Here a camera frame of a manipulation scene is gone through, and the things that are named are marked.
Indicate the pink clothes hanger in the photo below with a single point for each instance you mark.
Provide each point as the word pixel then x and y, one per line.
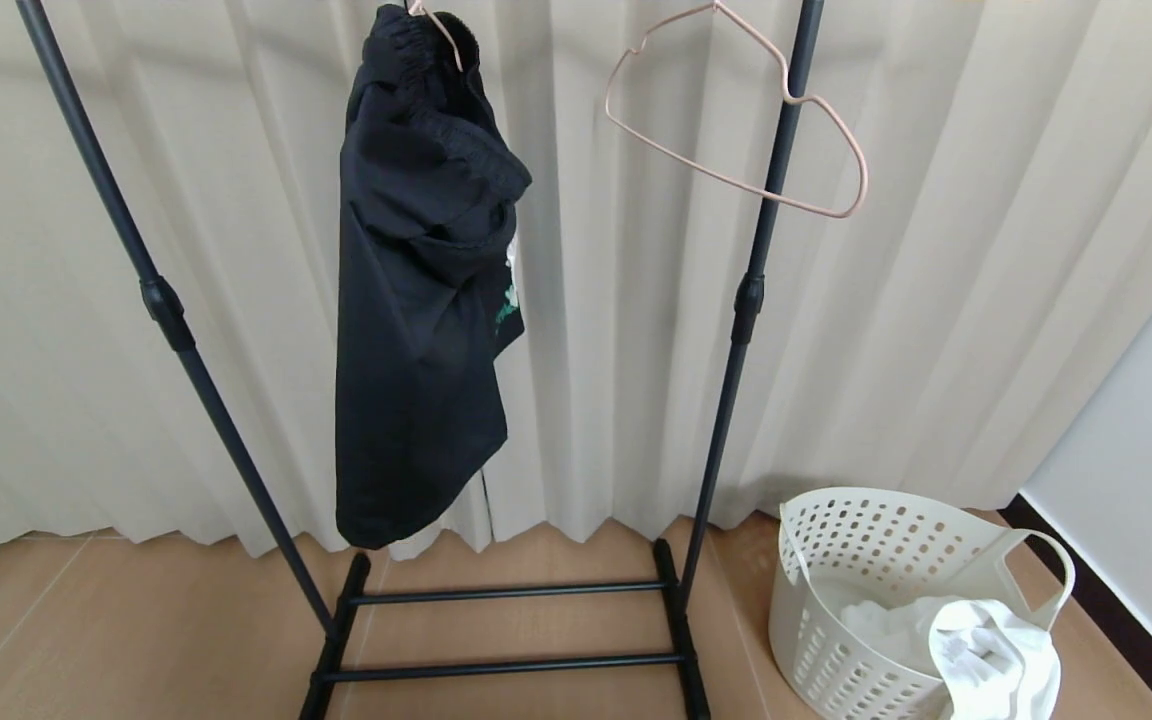
pixel 446 38
pixel 864 180

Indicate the white garment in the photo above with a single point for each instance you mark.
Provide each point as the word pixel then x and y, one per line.
pixel 996 650

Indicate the white laundry basket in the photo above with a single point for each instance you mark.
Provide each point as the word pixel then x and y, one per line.
pixel 836 660

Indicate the black clothes rack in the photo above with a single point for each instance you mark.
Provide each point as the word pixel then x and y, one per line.
pixel 164 310

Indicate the white curtain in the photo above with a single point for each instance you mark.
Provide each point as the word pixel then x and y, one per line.
pixel 936 250

